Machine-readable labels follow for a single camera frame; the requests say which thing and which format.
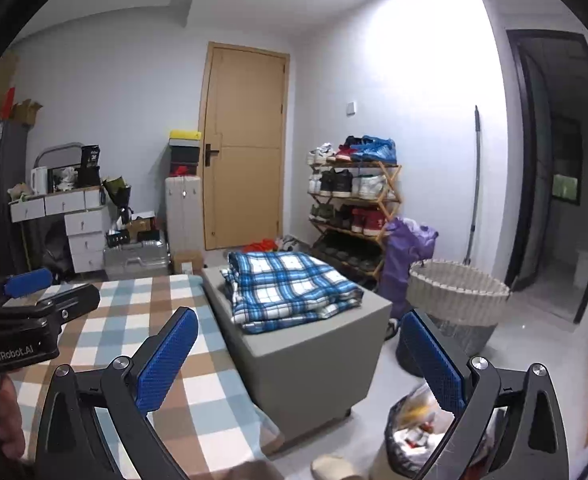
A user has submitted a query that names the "wooden door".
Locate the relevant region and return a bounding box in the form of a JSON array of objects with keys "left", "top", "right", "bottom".
[{"left": 200, "top": 41, "right": 291, "bottom": 252}]

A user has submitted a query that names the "mop handle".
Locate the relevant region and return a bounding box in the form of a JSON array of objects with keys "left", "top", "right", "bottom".
[{"left": 465, "top": 104, "right": 483, "bottom": 267}]

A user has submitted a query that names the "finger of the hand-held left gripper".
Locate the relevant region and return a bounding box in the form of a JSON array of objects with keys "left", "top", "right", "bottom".
[
  {"left": 0, "top": 267, "right": 56, "bottom": 306},
  {"left": 3, "top": 282, "right": 101, "bottom": 324}
]

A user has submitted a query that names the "grey ottoman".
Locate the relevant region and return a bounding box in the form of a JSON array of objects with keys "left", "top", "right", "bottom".
[{"left": 201, "top": 264, "right": 393, "bottom": 457}]

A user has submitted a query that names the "open cardboard box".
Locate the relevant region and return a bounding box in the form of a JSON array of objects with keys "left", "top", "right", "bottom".
[{"left": 11, "top": 100, "right": 44, "bottom": 127}]

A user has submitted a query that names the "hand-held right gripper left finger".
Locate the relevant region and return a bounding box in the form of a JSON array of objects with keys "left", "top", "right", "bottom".
[{"left": 35, "top": 306, "right": 198, "bottom": 480}]

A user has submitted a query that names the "dark doorway frame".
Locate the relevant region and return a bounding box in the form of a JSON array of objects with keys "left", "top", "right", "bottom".
[{"left": 503, "top": 28, "right": 588, "bottom": 327}]

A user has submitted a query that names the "brown cardboard box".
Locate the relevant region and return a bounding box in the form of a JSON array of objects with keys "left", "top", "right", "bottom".
[{"left": 171, "top": 249, "right": 206, "bottom": 277}]

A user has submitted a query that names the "trash bin with bag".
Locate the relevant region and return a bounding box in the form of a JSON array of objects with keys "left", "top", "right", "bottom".
[{"left": 383, "top": 384, "right": 498, "bottom": 480}]

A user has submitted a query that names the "black printed box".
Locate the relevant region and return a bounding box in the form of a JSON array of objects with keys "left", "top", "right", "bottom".
[{"left": 80, "top": 144, "right": 103, "bottom": 169}]

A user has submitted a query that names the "beige slipper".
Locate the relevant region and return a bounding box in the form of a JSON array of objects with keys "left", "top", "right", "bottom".
[{"left": 310, "top": 453, "right": 371, "bottom": 480}]

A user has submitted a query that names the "white desk with drawers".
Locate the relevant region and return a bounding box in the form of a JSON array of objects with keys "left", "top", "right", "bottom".
[{"left": 8, "top": 186, "right": 111, "bottom": 272}]

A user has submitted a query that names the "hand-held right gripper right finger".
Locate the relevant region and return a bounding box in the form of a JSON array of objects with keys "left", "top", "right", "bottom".
[{"left": 403, "top": 308, "right": 570, "bottom": 480}]

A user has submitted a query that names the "black red shoe box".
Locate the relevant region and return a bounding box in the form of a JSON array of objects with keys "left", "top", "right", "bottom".
[{"left": 168, "top": 160, "right": 201, "bottom": 178}]

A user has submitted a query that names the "woven laundry basket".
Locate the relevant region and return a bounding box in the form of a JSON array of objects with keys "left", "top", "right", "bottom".
[{"left": 406, "top": 258, "right": 511, "bottom": 357}]

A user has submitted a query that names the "purple bag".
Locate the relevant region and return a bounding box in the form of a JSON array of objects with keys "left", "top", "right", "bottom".
[{"left": 378, "top": 216, "right": 439, "bottom": 312}]

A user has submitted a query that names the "grey black shoe box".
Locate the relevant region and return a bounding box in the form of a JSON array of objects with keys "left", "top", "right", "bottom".
[{"left": 168, "top": 139, "right": 201, "bottom": 162}]

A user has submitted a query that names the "dark cloth bundle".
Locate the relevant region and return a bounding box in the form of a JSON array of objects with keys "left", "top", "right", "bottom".
[{"left": 40, "top": 224, "right": 74, "bottom": 275}]

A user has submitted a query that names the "white cabinet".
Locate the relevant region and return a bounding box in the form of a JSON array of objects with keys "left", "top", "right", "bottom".
[{"left": 164, "top": 175, "right": 208, "bottom": 257}]

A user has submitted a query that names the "black wrapped bouquet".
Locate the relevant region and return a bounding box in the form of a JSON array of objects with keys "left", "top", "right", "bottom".
[{"left": 101, "top": 174, "right": 133, "bottom": 227}]

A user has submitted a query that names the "blue white plaid shirt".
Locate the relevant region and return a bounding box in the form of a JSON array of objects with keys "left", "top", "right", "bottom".
[{"left": 220, "top": 250, "right": 366, "bottom": 336}]

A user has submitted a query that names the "person's left hand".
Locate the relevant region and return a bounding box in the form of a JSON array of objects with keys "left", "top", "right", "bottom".
[{"left": 0, "top": 372, "right": 26, "bottom": 461}]

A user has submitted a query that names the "white kettle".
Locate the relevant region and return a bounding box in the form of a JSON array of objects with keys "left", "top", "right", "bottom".
[{"left": 30, "top": 166, "right": 51, "bottom": 197}]

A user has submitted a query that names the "checked bed sheet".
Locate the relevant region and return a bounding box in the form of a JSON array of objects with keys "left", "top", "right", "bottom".
[{"left": 4, "top": 274, "right": 286, "bottom": 480}]

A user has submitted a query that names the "grey metal folding frame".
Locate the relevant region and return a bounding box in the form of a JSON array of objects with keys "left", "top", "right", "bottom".
[{"left": 33, "top": 141, "right": 84, "bottom": 170}]

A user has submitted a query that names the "silver suitcase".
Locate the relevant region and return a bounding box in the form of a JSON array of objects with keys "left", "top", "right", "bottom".
[{"left": 102, "top": 241, "right": 171, "bottom": 282}]

